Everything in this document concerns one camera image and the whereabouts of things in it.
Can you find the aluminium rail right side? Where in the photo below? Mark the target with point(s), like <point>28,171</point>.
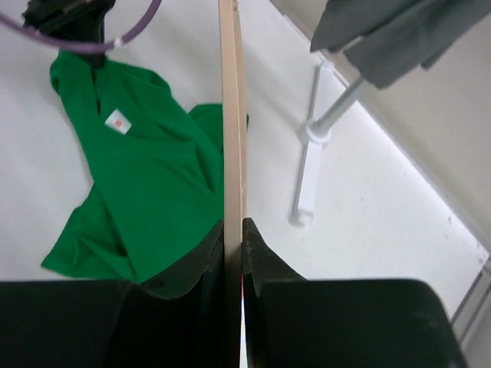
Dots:
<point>473,306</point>

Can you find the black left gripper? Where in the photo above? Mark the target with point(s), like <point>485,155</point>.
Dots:
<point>69,20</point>

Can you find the white clothes rack base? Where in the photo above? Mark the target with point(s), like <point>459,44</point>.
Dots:
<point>312,148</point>

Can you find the beige wooden hanger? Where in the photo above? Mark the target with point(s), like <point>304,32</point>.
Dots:
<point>235,153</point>

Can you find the silver clothes rack pole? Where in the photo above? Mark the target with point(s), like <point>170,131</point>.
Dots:
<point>320,127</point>

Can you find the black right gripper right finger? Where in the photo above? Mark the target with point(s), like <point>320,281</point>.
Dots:
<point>291,321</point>

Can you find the green t shirt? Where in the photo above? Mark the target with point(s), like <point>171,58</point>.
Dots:
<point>157,171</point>

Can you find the grey cloth on hanger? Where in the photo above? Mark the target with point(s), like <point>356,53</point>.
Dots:
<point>384,40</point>

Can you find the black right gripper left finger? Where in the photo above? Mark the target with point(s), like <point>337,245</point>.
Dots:
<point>174,319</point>

